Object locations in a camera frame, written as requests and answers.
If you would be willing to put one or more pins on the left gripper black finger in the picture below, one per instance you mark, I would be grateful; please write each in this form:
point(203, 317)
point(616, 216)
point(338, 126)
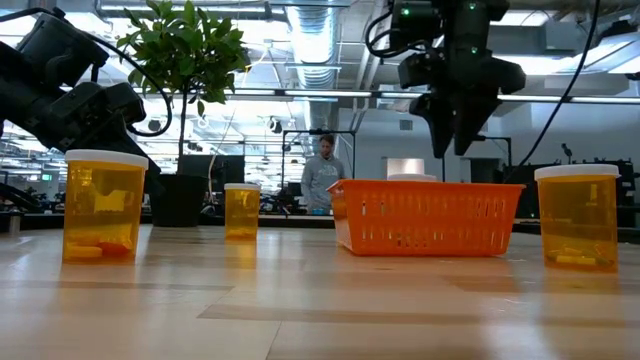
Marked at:
point(152, 167)

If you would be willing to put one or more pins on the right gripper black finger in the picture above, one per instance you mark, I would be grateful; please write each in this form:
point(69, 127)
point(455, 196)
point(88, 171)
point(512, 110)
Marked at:
point(467, 120)
point(442, 125)

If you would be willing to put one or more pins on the amber pill bottle white lid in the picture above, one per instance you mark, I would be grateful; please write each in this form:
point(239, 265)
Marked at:
point(105, 210)
point(412, 177)
point(577, 225)
point(242, 212)

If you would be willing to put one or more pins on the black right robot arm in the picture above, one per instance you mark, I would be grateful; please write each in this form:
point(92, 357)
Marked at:
point(475, 25)

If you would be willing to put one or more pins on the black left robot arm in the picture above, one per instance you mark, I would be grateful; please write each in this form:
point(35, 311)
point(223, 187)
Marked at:
point(30, 100)

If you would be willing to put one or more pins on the orange plastic slotted basket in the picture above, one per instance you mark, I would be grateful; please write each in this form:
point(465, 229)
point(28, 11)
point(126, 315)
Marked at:
point(425, 189)

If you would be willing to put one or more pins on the green exit sign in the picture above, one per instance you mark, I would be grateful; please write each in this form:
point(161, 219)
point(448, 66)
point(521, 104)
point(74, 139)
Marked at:
point(46, 177)

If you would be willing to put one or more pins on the large dark monitor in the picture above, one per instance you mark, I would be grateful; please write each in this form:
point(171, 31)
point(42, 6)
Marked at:
point(225, 170)

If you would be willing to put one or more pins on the black equipment rack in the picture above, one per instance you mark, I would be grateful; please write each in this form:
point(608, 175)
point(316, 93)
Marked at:
point(520, 190)

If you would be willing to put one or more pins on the small black microphone stand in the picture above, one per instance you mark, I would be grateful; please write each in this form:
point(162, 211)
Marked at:
point(566, 149)

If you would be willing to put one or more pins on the long ceiling light strip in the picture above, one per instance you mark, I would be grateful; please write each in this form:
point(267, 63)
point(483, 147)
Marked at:
point(600, 100)
point(325, 93)

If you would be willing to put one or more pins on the green potted plant black pot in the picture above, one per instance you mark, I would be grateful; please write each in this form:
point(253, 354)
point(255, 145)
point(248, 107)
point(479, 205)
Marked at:
point(190, 50)

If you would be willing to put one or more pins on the round black ceiling spotlight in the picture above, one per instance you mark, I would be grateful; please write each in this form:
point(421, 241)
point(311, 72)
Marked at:
point(275, 125)

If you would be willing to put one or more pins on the person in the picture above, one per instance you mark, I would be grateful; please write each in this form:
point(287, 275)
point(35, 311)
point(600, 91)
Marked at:
point(322, 180)

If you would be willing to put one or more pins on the small black monitor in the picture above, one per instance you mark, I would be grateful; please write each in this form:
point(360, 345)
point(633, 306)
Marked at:
point(294, 189)

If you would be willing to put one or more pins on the grey wall vent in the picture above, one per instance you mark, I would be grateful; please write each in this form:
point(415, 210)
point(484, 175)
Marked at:
point(406, 125)

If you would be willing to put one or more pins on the black metal stand frame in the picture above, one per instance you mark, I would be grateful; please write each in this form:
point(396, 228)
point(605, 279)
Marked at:
point(300, 132)
point(500, 137)

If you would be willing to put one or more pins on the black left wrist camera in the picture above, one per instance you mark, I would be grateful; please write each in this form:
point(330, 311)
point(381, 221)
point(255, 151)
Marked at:
point(125, 102)

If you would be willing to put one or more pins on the black aluminium table frame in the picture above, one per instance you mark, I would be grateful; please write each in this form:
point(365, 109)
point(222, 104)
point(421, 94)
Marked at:
point(290, 220)

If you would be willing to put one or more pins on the silver ceiling ventilation duct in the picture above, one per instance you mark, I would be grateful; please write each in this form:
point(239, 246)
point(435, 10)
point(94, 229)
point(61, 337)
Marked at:
point(312, 45)

